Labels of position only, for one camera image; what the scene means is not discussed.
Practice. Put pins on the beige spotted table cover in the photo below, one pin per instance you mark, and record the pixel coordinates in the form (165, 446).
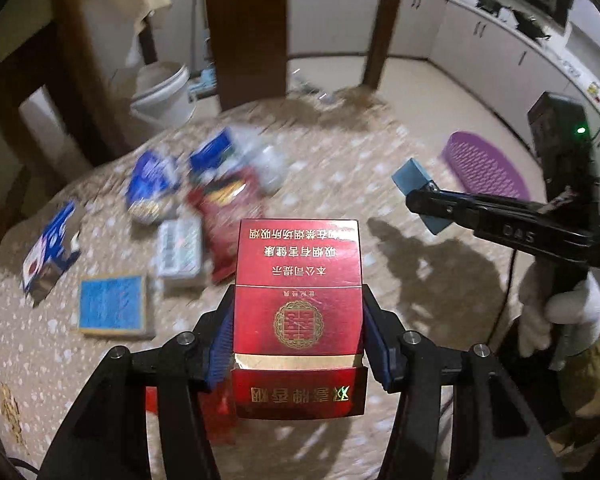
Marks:
(330, 195)

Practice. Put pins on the person's right forearm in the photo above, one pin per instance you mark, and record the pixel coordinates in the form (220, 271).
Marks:
(595, 375)

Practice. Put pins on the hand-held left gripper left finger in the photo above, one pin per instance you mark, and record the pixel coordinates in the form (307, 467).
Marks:
(220, 350)

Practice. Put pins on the white plastic bucket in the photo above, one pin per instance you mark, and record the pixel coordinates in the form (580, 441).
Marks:
(162, 92)

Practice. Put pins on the wooden chair with round hole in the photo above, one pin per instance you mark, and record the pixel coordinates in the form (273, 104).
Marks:
(250, 35)

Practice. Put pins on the blue foil packet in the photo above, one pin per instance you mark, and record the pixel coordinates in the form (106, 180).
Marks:
(212, 152)

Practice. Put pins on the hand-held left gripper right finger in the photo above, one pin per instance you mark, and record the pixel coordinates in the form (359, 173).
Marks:
(377, 345)

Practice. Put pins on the person's right hand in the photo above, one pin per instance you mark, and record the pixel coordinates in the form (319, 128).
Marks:
(575, 310)

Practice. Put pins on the red snack bag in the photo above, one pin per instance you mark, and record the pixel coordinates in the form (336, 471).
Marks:
(225, 220)

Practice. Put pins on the red cigarette box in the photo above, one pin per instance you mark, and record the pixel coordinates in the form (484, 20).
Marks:
(297, 285)

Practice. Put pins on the dark wooden chair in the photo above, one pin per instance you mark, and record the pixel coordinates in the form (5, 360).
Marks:
(55, 85)

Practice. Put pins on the flat blue box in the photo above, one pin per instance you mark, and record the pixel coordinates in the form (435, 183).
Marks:
(112, 305)

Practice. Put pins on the blue white tissue packet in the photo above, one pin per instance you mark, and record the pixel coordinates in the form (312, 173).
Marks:
(152, 185)

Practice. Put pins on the white grey small box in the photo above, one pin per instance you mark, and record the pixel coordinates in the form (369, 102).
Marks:
(180, 252)

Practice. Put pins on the clear plastic bag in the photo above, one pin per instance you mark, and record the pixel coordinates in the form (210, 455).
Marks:
(265, 160)

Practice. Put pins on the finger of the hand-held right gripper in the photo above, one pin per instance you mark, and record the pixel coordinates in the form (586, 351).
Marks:
(410, 176)
(505, 230)

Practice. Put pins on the purple plastic basket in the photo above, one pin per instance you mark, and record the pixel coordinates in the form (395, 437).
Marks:
(485, 170)

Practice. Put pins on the torn blue white carton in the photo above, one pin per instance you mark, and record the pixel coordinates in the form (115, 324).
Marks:
(52, 250)

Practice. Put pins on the grey kitchen cabinets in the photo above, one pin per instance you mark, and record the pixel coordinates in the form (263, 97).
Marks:
(455, 25)

